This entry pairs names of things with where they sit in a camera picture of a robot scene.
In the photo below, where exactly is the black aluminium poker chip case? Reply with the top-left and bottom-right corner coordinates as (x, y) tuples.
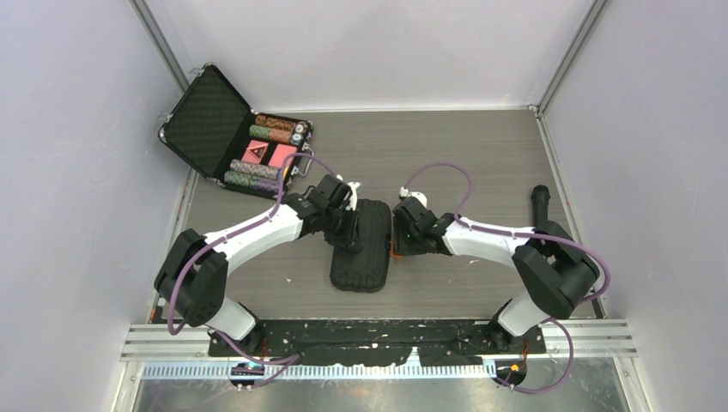
(158, 63), (313, 199)

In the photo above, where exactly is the red playing card deck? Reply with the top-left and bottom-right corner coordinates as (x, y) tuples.
(267, 143), (298, 169)

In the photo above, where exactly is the black plastic tool case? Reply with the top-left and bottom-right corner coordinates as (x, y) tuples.
(330, 199), (392, 293)

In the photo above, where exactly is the black cylinder flashlight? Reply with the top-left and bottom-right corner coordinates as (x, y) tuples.
(531, 185), (550, 227)

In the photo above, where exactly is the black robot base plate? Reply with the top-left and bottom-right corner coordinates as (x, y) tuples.
(209, 318), (546, 367)

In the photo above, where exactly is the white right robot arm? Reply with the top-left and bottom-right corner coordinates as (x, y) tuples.
(393, 197), (600, 353)

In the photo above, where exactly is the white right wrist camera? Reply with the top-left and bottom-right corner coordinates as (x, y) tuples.
(398, 186), (428, 207)

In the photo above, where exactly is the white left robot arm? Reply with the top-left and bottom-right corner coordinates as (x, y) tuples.
(154, 174), (361, 355)

